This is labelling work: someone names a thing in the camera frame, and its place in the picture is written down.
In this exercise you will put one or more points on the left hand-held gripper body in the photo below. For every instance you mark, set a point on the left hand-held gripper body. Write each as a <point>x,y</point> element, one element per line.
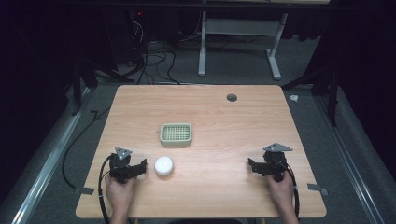
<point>120,169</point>

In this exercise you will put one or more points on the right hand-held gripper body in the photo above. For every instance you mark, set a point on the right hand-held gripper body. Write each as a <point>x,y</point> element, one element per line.
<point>274,161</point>

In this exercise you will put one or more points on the white round lid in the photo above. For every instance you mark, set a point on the white round lid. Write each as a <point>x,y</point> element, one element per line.
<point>163,165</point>

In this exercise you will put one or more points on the green soap dish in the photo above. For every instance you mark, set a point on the green soap dish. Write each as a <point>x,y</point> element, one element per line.
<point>176,134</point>

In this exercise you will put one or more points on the person's left hand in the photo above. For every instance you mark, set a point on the person's left hand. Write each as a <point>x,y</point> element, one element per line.
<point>120,194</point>

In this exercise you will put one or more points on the person's right hand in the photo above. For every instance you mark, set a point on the person's right hand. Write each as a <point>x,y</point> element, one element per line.
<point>281,191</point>

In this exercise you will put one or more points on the grey tape strip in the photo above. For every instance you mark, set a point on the grey tape strip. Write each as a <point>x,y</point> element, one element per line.
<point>317,188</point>
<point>84,190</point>

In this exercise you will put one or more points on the small white scrap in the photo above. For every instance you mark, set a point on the small white scrap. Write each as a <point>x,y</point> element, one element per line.
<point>294,98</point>

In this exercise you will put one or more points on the black metal stand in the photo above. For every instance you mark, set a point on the black metal stand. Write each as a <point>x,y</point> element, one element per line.
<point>333,93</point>
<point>77,90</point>

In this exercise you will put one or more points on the grey metal floor rail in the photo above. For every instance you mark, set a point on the grey metal floor rail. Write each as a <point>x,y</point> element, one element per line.
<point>348,155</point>
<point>46,168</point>

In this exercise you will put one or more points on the white metal table frame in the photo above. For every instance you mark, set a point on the white metal table frame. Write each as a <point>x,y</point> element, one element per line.
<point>239,27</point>

